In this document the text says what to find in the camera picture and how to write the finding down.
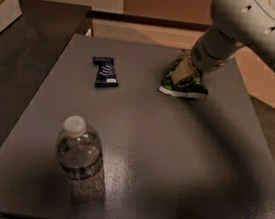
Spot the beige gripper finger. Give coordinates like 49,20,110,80
171,69,192,87

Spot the clear plastic water bottle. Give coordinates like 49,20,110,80
56,115,105,203

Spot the green jalapeno chip bag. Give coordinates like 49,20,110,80
159,50,208,99

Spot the dark blue snack bar wrapper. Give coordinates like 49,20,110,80
92,56,119,88

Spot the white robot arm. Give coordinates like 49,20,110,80
171,0,275,86

